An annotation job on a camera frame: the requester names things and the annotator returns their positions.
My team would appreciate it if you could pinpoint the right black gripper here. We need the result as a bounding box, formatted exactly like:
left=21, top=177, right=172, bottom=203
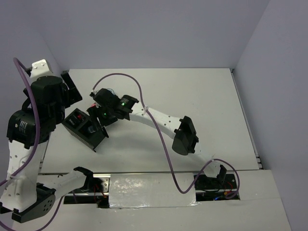
left=87, top=104, right=118, bottom=131

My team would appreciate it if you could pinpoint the blue capped pen pack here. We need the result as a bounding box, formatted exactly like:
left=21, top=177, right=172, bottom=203
left=88, top=126, right=96, bottom=134

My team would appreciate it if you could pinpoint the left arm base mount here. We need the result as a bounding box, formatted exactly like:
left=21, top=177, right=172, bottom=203
left=64, top=167, right=110, bottom=208

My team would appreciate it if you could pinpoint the black mesh organizer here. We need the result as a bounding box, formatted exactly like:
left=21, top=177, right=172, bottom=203
left=62, top=108, right=109, bottom=152

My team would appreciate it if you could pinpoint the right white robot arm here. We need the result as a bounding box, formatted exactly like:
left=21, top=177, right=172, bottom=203
left=88, top=88, right=227, bottom=188

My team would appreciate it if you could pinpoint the silver foil cover plate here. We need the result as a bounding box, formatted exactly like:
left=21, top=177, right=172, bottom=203
left=109, top=173, right=197, bottom=208

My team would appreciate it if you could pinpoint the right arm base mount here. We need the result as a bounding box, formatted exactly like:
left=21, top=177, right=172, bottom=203
left=194, top=165, right=240, bottom=202

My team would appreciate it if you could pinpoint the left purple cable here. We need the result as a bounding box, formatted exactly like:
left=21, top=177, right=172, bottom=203
left=0, top=57, right=63, bottom=231

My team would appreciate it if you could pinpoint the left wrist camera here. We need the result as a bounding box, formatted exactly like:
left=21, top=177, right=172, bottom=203
left=26, top=59, right=53, bottom=80

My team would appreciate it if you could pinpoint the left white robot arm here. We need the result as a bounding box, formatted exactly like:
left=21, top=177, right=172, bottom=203
left=0, top=72, right=94, bottom=223

